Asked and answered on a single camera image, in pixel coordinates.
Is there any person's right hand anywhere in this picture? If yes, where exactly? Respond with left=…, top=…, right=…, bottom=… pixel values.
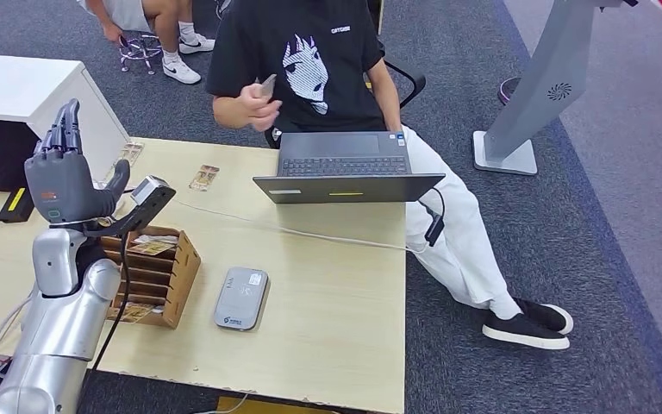
left=236, top=79, right=283, bottom=133

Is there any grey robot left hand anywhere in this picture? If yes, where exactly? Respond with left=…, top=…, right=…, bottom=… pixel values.
left=24, top=97, right=132, bottom=226

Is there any patterned card in clear sleeve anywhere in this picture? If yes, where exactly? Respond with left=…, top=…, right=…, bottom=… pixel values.
left=115, top=141, right=146, bottom=170
left=188, top=165, right=222, bottom=194

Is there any seated person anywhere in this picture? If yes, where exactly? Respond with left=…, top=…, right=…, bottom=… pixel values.
left=205, top=0, right=575, bottom=351

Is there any gold patterned room key card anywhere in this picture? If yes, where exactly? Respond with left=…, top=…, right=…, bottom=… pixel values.
left=128, top=241, right=176, bottom=257
left=107, top=303, right=155, bottom=325

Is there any crouching person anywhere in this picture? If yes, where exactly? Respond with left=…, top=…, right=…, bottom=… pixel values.
left=77, top=0, right=216, bottom=85

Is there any brown cardboard card organizer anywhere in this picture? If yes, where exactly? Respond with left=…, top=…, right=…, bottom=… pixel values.
left=99, top=225, right=202, bottom=330

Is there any grey card reader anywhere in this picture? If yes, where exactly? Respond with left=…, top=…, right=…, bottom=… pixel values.
left=213, top=267, right=271, bottom=332

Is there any black device with yellow stripe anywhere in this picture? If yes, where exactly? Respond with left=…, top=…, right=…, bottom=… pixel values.
left=0, top=185, right=36, bottom=224

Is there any white cabinet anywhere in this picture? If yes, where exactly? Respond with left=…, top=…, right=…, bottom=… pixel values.
left=0, top=52, right=130, bottom=184

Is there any white paper slip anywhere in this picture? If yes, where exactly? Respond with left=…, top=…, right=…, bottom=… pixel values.
left=132, top=235, right=179, bottom=247

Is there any grey laptop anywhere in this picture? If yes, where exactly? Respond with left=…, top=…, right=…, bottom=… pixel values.
left=252, top=131, right=447, bottom=205

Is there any round purple-rimmed base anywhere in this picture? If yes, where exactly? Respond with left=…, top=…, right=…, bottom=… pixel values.
left=498, top=75, right=523, bottom=107

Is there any yellow board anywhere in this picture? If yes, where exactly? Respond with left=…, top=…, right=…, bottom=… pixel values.
left=215, top=397, right=332, bottom=414

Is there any grey kiosk stand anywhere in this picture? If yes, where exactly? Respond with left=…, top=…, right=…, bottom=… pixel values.
left=473, top=0, right=640, bottom=177

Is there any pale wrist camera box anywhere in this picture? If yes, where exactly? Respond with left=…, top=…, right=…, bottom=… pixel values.
left=84, top=175, right=178, bottom=239

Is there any chrome wire stool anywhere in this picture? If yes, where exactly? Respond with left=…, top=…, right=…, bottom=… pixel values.
left=117, top=33, right=164, bottom=75

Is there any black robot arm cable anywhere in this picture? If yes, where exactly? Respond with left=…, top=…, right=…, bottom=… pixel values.
left=77, top=234, right=132, bottom=414

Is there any long white cable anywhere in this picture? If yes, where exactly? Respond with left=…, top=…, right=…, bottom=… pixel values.
left=172, top=198, right=429, bottom=256

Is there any thick grey cable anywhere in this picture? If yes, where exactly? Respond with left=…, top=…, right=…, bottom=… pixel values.
left=0, top=291, right=35, bottom=373

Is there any black dongle with cable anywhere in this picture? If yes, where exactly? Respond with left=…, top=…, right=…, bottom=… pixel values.
left=419, top=188, right=447, bottom=249

